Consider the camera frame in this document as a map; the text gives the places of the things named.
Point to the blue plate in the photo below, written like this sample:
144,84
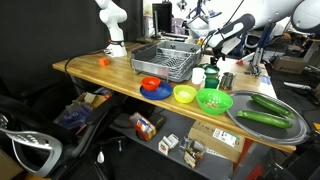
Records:
163,93

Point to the plain brown cardboard box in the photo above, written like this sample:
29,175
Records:
288,65

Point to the blue metal stand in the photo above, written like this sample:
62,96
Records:
259,56

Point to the small orange block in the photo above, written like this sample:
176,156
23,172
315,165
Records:
104,61

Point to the white plastic basket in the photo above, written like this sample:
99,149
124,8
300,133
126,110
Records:
199,30

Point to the grey lower shelf board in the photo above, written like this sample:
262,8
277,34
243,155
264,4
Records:
173,121

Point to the yellow bowl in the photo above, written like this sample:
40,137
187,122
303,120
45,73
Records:
184,95

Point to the black computer monitor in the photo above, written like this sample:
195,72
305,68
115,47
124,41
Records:
162,16

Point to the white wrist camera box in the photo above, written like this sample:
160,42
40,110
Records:
231,45

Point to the shiny metal cup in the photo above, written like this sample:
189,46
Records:
227,81

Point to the small yellow and black box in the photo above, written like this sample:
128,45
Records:
192,155

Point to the orange and white package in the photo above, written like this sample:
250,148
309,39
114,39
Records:
142,126

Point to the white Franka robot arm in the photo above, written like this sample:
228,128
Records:
115,36

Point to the purple plastic bag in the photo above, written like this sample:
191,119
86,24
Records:
75,116

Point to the white cup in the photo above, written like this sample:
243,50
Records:
198,76

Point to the dark green plate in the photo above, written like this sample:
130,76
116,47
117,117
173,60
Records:
211,71

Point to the small white box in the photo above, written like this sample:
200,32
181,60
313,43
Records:
167,144

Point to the orange-red bowl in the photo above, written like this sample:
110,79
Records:
150,83

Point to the black office chair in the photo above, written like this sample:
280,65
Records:
36,146

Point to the dark green cup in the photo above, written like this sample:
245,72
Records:
211,83

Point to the round grey metal tray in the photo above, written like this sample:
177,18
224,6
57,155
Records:
266,133

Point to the bright green bowl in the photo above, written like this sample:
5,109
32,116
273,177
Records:
213,101

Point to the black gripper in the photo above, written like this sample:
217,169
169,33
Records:
218,52

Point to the brown cardboard box with label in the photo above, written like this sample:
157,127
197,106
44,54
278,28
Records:
206,138

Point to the grey dish rack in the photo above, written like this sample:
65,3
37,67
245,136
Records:
166,61

